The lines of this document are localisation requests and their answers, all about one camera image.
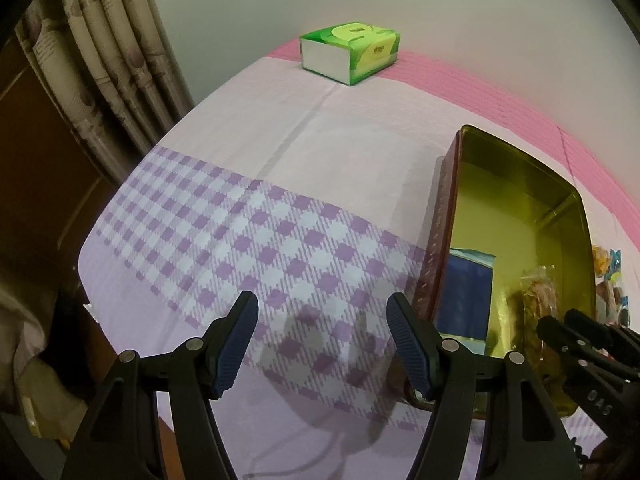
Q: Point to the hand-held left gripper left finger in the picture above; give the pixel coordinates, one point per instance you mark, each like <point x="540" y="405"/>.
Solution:
<point x="235" y="350"/>

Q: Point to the green tissue pack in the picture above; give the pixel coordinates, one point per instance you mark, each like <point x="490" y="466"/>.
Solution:
<point x="350" y="50"/>

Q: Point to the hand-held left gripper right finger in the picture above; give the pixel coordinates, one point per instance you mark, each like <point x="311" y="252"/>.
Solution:
<point x="407" y="345"/>

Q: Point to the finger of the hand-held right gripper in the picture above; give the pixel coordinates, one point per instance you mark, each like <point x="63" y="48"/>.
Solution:
<point x="600" y="332"/>
<point x="575" y="355"/>

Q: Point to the dark blue snack packet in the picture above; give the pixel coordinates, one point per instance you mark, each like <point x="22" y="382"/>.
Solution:
<point x="465" y="295"/>

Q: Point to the brown wooden cabinet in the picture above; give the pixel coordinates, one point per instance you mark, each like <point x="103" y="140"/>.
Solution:
<point x="35" y="170"/>

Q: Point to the gold metal tin box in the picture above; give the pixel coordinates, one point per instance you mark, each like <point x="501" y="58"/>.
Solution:
<point x="500" y="200"/>

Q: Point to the light blue snack packet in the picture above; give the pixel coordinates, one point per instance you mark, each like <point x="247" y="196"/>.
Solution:
<point x="615" y="262"/>
<point x="619" y="302"/>

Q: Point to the clear brown cookie packet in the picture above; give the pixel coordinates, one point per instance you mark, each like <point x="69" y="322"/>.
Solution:
<point x="537" y="300"/>

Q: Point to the pink purple checked tablecloth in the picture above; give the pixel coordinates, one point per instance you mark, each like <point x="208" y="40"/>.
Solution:
<point x="300" y="160"/>

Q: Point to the beige patterned curtain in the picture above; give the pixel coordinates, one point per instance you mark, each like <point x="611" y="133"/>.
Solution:
<point x="110" y="60"/>

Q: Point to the beige cloth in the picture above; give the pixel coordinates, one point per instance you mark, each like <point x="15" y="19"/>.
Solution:
<point x="35" y="375"/>

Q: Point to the orange snack packet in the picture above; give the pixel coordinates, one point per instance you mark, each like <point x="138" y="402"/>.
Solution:
<point x="600" y="260"/>

